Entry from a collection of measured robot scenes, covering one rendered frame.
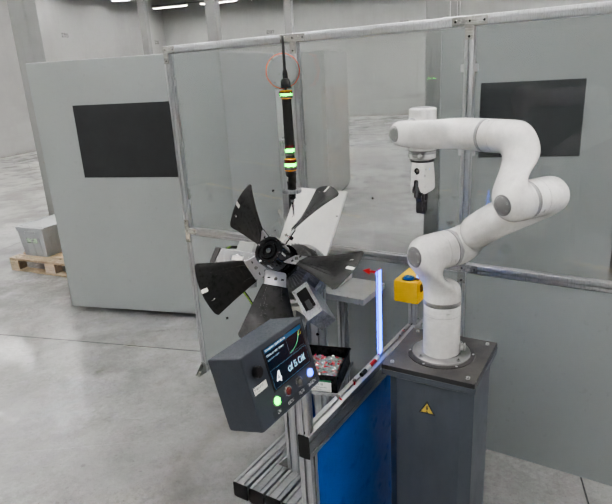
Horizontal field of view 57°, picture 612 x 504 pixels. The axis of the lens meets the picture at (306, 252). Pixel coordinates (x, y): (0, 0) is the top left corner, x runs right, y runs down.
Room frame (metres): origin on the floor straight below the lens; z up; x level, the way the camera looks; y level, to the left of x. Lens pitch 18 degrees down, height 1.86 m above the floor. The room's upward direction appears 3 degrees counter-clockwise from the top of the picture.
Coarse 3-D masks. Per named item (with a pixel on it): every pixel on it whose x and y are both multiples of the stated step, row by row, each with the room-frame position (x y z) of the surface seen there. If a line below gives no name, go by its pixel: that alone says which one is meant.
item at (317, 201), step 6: (324, 186) 2.24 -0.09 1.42; (330, 186) 2.19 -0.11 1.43; (324, 192) 2.18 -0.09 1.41; (330, 192) 2.14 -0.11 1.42; (336, 192) 2.11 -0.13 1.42; (312, 198) 2.26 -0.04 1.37; (318, 198) 2.18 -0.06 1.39; (324, 198) 2.13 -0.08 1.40; (330, 198) 2.10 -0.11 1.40; (312, 204) 2.17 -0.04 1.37; (318, 204) 2.12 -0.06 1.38; (324, 204) 2.09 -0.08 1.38; (306, 210) 2.18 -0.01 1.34; (312, 210) 2.11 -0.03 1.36; (306, 216) 2.10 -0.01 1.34; (300, 222) 2.10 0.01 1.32; (294, 228) 2.09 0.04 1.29
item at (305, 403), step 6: (306, 396) 1.38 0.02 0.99; (300, 402) 1.39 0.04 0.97; (306, 402) 1.38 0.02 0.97; (300, 408) 1.40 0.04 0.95; (306, 408) 1.38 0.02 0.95; (300, 414) 1.40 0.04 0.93; (306, 414) 1.38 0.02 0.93; (312, 414) 1.41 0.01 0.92; (300, 420) 1.40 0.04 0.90; (306, 420) 1.39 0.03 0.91; (312, 420) 1.40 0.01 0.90; (300, 426) 1.40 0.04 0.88; (306, 426) 1.39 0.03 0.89; (312, 426) 1.40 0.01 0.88; (300, 432) 1.40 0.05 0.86; (306, 432) 1.39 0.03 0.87
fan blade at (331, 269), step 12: (360, 252) 1.99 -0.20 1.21; (300, 264) 1.98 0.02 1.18; (312, 264) 1.96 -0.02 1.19; (324, 264) 1.95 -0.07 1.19; (336, 264) 1.94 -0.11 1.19; (348, 264) 1.92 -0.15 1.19; (324, 276) 1.88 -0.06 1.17; (336, 276) 1.87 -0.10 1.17; (348, 276) 1.86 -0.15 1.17; (336, 288) 1.82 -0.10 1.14
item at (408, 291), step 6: (408, 270) 2.15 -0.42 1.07; (402, 276) 2.09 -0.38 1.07; (414, 276) 2.08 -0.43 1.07; (396, 282) 2.05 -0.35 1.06; (402, 282) 2.03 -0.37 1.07; (408, 282) 2.02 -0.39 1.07; (414, 282) 2.01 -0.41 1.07; (420, 282) 2.02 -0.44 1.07; (396, 288) 2.05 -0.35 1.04; (402, 288) 2.03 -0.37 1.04; (408, 288) 2.02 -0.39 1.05; (414, 288) 2.01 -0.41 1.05; (396, 294) 2.05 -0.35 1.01; (402, 294) 2.03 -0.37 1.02; (408, 294) 2.02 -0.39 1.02; (414, 294) 2.01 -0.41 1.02; (420, 294) 2.03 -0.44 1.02; (396, 300) 2.05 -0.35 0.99; (402, 300) 2.03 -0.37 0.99; (408, 300) 2.02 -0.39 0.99; (414, 300) 2.01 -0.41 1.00; (420, 300) 2.03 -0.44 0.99
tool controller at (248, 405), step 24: (264, 336) 1.26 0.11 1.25; (288, 336) 1.28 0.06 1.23; (216, 360) 1.18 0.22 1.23; (240, 360) 1.14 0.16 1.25; (264, 360) 1.19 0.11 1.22; (288, 360) 1.25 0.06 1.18; (312, 360) 1.33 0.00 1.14; (216, 384) 1.18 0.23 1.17; (240, 384) 1.14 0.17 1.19; (264, 384) 1.16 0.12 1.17; (288, 384) 1.23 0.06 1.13; (312, 384) 1.29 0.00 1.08; (240, 408) 1.14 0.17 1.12; (264, 408) 1.14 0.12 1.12; (288, 408) 1.20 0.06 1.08
